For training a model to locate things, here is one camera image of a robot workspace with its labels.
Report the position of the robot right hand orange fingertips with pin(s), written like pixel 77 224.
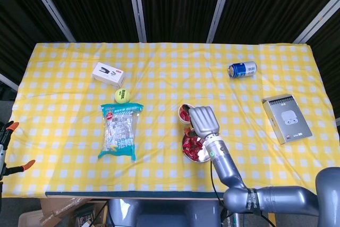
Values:
pixel 204 122

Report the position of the robot left hand orange fingertips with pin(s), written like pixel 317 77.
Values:
pixel 3 158

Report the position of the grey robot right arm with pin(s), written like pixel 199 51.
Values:
pixel 220 163

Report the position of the white paper cup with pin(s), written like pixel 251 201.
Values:
pixel 183 123

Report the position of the silver metal plate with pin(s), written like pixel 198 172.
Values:
pixel 197 161

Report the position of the blue silver drink can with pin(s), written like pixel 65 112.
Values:
pixel 244 69

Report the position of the beige cardboard box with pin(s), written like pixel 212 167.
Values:
pixel 27 220

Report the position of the yellow white checked tablecloth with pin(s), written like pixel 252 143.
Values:
pixel 159 65

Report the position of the brown cardboard sheet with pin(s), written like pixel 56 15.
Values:
pixel 61 208

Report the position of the grey earbuds box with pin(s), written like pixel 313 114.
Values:
pixel 288 120

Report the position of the teal clear snack bag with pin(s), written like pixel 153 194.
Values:
pixel 119 131

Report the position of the yellow tennis ball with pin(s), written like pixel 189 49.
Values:
pixel 122 96

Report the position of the grey robot torso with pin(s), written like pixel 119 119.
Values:
pixel 164 213

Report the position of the white stapler box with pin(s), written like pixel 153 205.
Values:
pixel 107 74

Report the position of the dark pleated backdrop curtain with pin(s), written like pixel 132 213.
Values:
pixel 180 3

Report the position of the white metal frame post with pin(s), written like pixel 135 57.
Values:
pixel 137 6
pixel 50 6
pixel 318 22
pixel 220 6
pixel 9 83

